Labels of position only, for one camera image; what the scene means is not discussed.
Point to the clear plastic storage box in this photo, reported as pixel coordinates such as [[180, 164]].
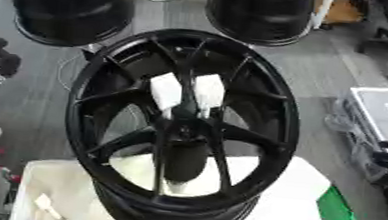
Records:
[[379, 111]]

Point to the white pin with flat head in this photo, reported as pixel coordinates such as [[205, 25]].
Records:
[[46, 203], [210, 90], [166, 91]]

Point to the black spoked wheel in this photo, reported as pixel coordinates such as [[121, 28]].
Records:
[[261, 121]]

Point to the black wheel rim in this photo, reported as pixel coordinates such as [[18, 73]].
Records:
[[72, 7], [261, 14]]

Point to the wooden furniture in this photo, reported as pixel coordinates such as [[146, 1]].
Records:
[[344, 9]]

